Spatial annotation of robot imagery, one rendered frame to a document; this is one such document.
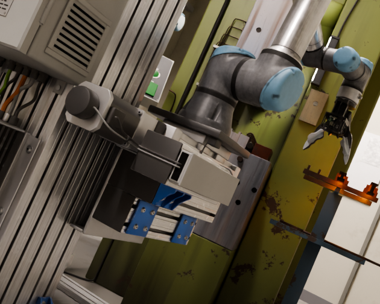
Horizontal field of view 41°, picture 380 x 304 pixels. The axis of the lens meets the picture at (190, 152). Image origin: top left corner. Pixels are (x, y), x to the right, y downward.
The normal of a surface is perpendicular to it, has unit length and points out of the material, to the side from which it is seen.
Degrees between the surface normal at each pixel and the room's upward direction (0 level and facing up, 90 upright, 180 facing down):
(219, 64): 88
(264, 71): 82
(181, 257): 90
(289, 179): 90
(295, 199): 90
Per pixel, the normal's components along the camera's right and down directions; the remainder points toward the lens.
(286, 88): 0.68, 0.40
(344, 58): -0.53, -0.29
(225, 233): -0.19, -0.15
